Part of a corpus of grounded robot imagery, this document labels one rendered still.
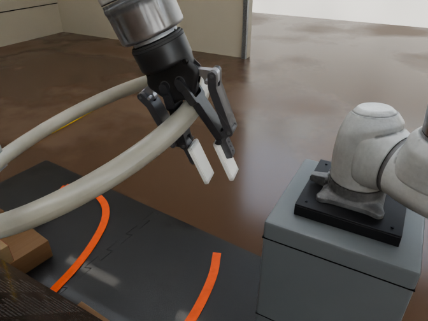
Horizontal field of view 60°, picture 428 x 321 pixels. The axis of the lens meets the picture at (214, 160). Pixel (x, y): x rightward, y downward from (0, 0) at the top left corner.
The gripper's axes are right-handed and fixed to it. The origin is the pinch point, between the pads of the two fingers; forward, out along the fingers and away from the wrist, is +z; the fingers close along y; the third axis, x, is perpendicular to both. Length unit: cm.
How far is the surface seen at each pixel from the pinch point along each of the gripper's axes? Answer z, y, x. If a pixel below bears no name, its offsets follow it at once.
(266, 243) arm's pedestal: 47, 14, -28
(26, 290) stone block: 28, 69, 5
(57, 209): -9.0, 9.5, 20.4
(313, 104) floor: 138, 57, -311
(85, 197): -8.7, 6.8, 18.3
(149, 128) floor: 77, 179, -207
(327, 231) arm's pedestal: 46, -4, -30
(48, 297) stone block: 32, 66, 3
